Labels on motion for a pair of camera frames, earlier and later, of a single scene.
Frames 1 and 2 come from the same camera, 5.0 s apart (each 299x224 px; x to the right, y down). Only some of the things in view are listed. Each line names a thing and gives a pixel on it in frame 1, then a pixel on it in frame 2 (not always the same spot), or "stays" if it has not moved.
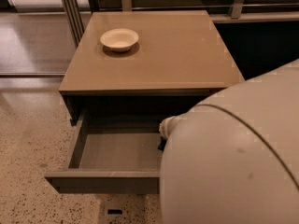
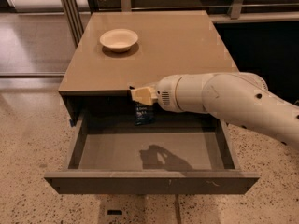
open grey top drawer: (113, 152) stays
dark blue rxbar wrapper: (163, 143) → (144, 115)
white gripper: (169, 127) → (165, 92)
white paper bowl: (120, 39) stays
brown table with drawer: (139, 68) stays
